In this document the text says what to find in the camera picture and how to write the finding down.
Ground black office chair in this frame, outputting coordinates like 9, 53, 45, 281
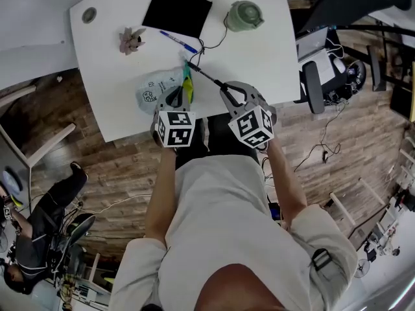
293, 0, 412, 115

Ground person's left forearm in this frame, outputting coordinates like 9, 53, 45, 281
144, 146, 178, 249

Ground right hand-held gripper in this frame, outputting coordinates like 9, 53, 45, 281
219, 81, 278, 150

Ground black box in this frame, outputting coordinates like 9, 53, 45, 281
390, 86, 414, 121

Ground grey laptop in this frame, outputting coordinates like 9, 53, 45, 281
295, 27, 341, 86

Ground thin black cord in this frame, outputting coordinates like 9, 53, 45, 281
189, 11, 230, 65

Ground small pink succulent plant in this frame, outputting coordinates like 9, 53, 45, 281
118, 27, 147, 56

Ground grey desk cable grommet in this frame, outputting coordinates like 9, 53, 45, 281
80, 6, 98, 24

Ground person's black trousers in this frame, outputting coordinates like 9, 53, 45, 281
174, 115, 260, 168

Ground clear plastic pencil pouch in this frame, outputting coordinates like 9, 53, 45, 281
135, 51, 196, 116

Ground black power cable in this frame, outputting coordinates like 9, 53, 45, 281
293, 100, 346, 173

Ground white floor cable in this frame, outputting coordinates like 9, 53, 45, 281
76, 194, 153, 215

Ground yellow table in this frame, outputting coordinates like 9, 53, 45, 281
409, 62, 415, 122

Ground person's white shirt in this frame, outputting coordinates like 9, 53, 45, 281
108, 155, 359, 311

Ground blue plate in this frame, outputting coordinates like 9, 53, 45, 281
2, 170, 23, 194

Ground person's chin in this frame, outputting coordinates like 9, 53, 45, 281
196, 263, 292, 311

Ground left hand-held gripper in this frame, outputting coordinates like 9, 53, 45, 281
150, 87, 197, 149

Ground grey shoulder strap buckle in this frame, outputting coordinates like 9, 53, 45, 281
307, 248, 341, 280

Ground black equipment bundle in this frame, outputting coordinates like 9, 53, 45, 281
324, 58, 367, 103

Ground blue pen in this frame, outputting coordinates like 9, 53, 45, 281
159, 30, 198, 54

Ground black pen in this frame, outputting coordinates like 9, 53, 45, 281
187, 62, 225, 87

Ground whiteboard on black stand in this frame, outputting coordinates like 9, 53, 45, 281
337, 23, 415, 92

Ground person's right forearm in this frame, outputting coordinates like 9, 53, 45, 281
259, 139, 308, 229

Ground green lidded bottle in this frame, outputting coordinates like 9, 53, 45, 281
226, 0, 265, 33

